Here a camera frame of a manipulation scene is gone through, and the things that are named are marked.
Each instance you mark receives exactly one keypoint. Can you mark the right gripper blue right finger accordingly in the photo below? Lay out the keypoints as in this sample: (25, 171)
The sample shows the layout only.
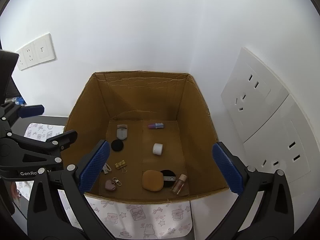
(231, 167)

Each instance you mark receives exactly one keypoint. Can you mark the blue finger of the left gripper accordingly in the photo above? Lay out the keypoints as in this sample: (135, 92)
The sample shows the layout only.
(64, 140)
(29, 111)

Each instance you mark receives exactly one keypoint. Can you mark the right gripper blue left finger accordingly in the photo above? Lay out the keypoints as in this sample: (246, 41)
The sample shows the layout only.
(90, 166)

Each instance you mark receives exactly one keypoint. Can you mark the mauve heart keychain pouch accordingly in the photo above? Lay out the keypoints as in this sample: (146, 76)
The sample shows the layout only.
(112, 184)

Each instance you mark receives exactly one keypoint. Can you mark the gold binder clip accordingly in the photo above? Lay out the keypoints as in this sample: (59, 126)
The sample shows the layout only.
(121, 166)

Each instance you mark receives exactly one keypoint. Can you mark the black puff with green ribbon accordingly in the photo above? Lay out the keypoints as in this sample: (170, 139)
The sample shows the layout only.
(117, 145)

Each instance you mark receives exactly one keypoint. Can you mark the grey white eyelash curler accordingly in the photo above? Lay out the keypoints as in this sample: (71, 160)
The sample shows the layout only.
(122, 131)

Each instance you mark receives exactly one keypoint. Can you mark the clear peach perfume bottle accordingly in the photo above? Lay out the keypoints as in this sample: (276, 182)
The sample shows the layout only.
(176, 188)

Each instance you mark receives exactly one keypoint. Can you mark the orange makeup sponge puff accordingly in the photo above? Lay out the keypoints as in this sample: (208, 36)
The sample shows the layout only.
(152, 180)

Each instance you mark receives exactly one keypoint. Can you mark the white cylindrical jar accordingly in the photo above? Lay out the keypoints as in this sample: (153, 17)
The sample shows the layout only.
(157, 149)

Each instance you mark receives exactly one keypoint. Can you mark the pink blue small bottle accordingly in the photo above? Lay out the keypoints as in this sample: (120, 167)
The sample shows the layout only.
(156, 125)

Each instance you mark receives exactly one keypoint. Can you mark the left hand with nail art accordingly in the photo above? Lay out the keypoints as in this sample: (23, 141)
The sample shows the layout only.
(15, 193)

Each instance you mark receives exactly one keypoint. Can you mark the pink patterned desk mat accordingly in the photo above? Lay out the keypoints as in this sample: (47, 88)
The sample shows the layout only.
(163, 221)

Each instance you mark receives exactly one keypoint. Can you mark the brown cardboard box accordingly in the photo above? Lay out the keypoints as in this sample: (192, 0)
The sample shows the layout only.
(137, 99)

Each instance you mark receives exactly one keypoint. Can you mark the side wall white socket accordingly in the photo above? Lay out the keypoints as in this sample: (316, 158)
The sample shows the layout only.
(262, 111)

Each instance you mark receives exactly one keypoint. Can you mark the triple white wall socket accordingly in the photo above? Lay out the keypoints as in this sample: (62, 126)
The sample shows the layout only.
(39, 51)

